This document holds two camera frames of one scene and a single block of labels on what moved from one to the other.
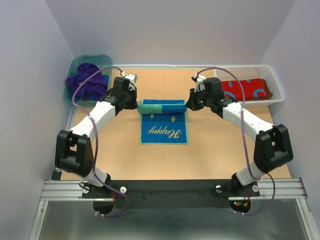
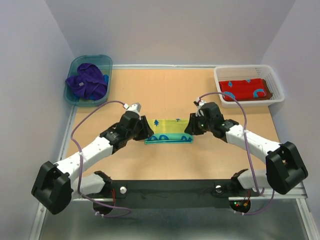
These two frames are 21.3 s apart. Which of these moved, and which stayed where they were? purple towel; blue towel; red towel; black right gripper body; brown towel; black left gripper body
Moved: black right gripper body; blue towel; black left gripper body
Stayed: brown towel; red towel; purple towel
